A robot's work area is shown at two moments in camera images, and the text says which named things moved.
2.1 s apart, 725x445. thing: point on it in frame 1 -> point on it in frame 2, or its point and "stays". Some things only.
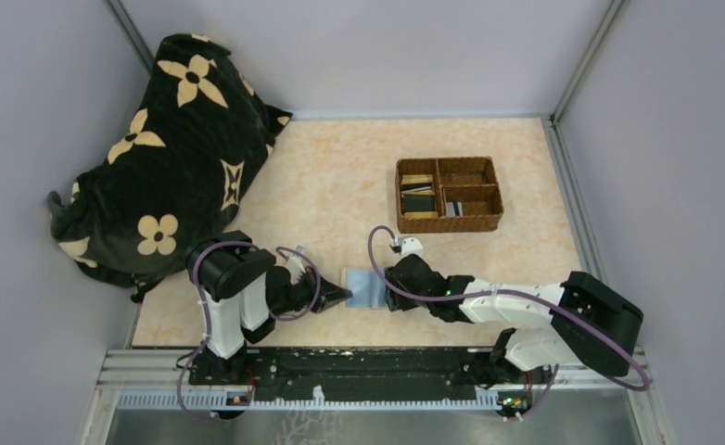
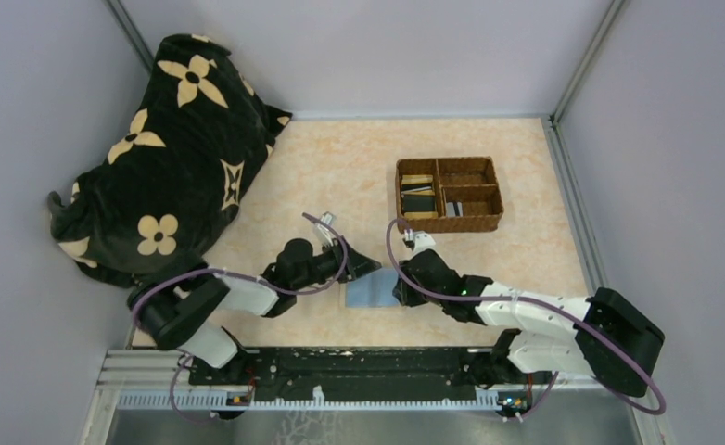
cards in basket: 418,197 stays
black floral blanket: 177,170 stays
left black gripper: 312,295 -> 345,263
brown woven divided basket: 447,195 stays
